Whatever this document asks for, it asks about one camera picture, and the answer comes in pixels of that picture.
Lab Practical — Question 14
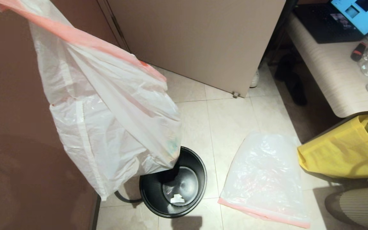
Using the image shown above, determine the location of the white shoe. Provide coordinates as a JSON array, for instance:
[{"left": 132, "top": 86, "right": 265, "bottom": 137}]
[{"left": 249, "top": 69, "right": 260, "bottom": 88}]

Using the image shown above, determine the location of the yellow fabric tote bag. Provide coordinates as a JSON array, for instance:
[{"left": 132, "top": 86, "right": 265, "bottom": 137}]
[{"left": 297, "top": 113, "right": 368, "bottom": 179}]

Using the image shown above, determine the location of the grey bin ring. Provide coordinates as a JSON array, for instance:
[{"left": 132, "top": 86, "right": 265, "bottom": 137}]
[{"left": 114, "top": 190, "right": 143, "bottom": 204}]

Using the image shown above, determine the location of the black slipper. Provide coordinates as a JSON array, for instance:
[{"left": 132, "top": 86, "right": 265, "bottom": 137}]
[
  {"left": 274, "top": 54, "right": 297, "bottom": 80},
  {"left": 284, "top": 73, "right": 308, "bottom": 106}
]

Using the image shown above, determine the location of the clear pink-edged new trash bag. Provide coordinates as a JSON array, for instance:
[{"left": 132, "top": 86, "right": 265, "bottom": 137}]
[{"left": 218, "top": 133, "right": 311, "bottom": 229}]

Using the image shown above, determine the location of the cream ribbed pedestal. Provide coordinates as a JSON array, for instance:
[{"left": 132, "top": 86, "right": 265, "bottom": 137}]
[{"left": 339, "top": 185, "right": 368, "bottom": 230}]

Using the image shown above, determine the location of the white wood-grain table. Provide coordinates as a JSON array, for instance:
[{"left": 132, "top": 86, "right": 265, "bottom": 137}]
[{"left": 268, "top": 13, "right": 368, "bottom": 119}]

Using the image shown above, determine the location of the black trash bin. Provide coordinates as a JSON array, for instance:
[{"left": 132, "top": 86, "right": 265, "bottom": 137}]
[{"left": 139, "top": 146, "right": 207, "bottom": 219}]

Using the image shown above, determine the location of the beige door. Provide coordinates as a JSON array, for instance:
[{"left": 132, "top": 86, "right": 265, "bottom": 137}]
[{"left": 107, "top": 0, "right": 287, "bottom": 98}]

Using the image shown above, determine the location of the black laptop blue screen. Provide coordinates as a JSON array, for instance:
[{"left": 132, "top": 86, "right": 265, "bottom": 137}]
[{"left": 294, "top": 0, "right": 368, "bottom": 44}]

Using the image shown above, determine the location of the beige door frame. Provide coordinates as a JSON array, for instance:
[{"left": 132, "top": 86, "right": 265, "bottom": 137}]
[{"left": 97, "top": 0, "right": 124, "bottom": 48}]

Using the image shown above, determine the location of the white red-printed used trash bag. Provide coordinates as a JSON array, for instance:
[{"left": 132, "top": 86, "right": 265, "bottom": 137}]
[{"left": 0, "top": 0, "right": 183, "bottom": 202}]

